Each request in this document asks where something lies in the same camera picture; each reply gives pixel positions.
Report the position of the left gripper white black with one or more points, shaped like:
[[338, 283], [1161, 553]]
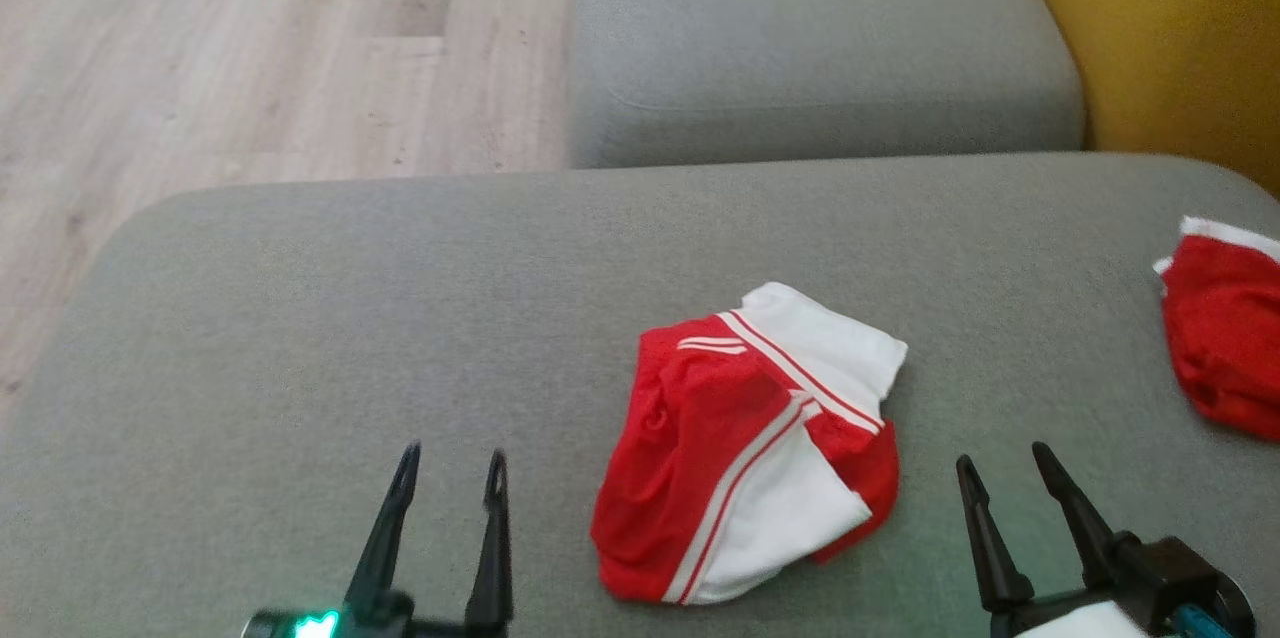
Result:
[[440, 626]]

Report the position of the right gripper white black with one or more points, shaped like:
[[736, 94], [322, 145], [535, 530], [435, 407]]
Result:
[[1070, 618]]

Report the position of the red garment white band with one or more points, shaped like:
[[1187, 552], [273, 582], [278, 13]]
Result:
[[1225, 338]]

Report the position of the red white striped shorts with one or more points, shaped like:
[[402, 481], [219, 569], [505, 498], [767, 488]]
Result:
[[720, 458]]

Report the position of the large grey sofa cushion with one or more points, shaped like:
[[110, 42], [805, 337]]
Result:
[[350, 338]]

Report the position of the yellow pillow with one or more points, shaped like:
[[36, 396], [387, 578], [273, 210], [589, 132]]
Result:
[[1180, 28]]

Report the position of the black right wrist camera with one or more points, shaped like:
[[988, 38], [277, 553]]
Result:
[[1180, 583]]

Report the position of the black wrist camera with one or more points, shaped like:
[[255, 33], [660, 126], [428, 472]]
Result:
[[1180, 583], [300, 626]]

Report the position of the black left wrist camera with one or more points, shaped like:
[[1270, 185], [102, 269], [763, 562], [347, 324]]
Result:
[[300, 626]]

